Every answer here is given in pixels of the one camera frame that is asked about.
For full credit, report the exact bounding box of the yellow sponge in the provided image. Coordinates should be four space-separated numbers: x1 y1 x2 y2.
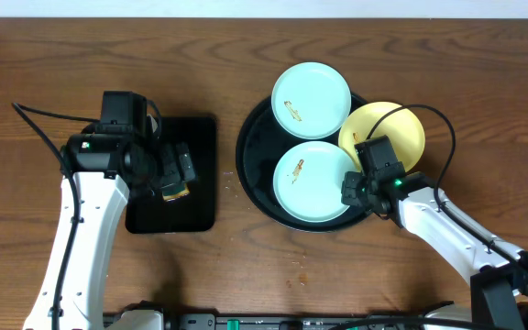
161 182 190 202

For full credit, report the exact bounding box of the light blue plate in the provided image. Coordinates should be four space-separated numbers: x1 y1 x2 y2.
271 62 352 139
272 141 357 224

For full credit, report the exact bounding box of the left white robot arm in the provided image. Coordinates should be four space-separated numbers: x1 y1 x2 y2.
24 134 196 329

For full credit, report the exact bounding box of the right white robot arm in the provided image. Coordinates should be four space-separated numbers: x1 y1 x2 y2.
341 168 528 329

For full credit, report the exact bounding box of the black rectangular tray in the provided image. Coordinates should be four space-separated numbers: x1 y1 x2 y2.
126 116 217 234

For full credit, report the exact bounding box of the yellow plate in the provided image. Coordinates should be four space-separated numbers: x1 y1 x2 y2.
338 102 425 172

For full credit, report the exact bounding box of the right black cable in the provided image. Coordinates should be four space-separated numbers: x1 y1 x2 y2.
365 104 528 313

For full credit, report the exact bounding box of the black cable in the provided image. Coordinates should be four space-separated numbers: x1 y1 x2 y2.
10 101 101 330
365 104 528 313

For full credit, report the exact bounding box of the left black cable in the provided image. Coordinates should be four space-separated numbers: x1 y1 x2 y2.
10 101 101 330

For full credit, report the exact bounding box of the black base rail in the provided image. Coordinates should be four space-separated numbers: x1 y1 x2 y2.
103 313 430 330

